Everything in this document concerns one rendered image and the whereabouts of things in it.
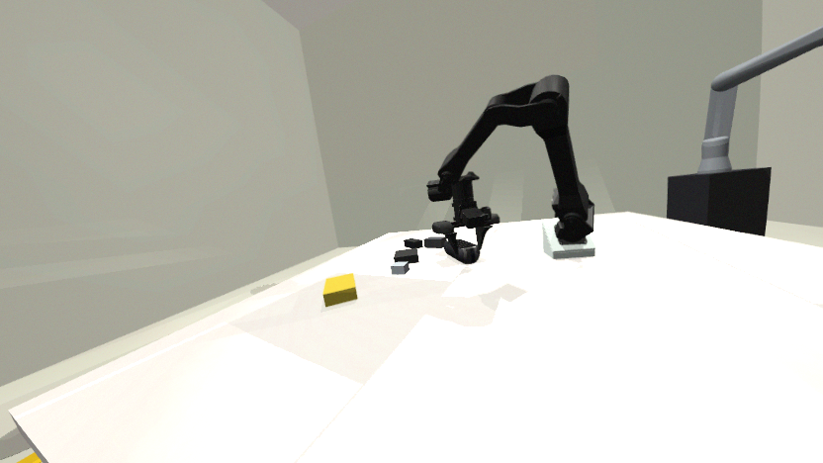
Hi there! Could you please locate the yellow rectangular block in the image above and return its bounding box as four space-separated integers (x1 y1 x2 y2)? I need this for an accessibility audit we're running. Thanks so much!
323 273 358 307

